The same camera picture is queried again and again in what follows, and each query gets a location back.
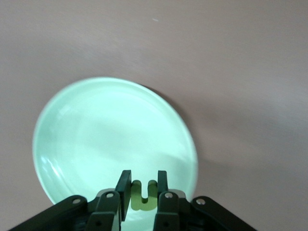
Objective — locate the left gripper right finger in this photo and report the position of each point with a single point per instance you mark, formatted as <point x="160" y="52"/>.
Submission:
<point x="173" y="209"/>

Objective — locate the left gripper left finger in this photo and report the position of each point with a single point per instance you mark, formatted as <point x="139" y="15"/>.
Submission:
<point x="106" y="207"/>

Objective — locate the green letter u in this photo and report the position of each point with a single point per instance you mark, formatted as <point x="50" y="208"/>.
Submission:
<point x="144" y="205"/>

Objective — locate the green plate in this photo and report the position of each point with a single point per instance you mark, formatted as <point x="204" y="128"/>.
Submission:
<point x="108" y="132"/>

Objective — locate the brown table cover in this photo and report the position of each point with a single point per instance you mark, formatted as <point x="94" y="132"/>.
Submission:
<point x="216" y="48"/>

